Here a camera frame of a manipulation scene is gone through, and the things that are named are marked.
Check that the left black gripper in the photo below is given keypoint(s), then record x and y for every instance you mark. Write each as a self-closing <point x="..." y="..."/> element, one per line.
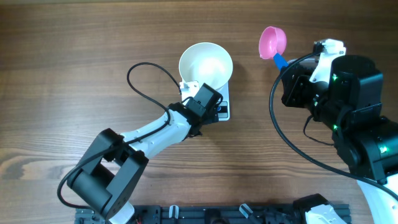
<point x="212" y="117"/>

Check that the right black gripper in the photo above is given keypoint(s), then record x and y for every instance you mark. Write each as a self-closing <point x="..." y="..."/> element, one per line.
<point x="298" y="80"/>

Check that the pink scoop blue handle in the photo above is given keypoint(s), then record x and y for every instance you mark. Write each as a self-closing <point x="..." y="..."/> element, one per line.
<point x="272" y="44"/>

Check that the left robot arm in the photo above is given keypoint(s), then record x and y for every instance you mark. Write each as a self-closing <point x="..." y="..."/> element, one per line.
<point x="108" y="172"/>

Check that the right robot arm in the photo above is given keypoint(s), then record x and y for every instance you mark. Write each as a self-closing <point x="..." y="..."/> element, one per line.
<point x="349" y="103"/>

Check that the white digital kitchen scale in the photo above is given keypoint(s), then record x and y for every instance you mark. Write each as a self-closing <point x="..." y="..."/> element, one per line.
<point x="224" y="107"/>

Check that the white round bowl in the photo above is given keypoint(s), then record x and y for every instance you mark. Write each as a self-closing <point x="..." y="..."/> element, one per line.
<point x="206" y="62"/>

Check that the clear plastic container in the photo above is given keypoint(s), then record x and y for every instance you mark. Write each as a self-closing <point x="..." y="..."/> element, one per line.
<point x="308" y="63"/>

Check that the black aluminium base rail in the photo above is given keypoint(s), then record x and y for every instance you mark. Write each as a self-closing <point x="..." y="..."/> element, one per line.
<point x="278" y="214"/>

